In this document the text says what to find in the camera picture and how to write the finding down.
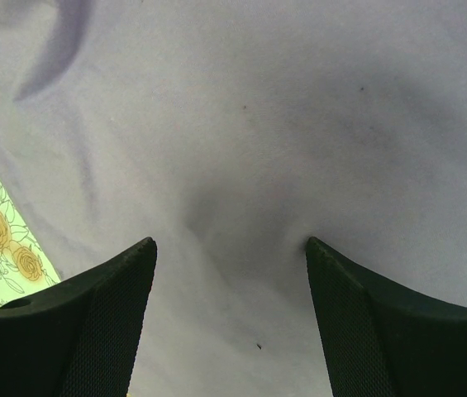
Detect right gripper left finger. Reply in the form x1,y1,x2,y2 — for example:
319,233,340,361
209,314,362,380
0,237,157,396

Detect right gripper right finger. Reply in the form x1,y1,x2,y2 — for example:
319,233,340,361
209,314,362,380
305,237,467,397

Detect purple t shirt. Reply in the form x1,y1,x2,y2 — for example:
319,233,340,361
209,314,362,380
0,1,467,396

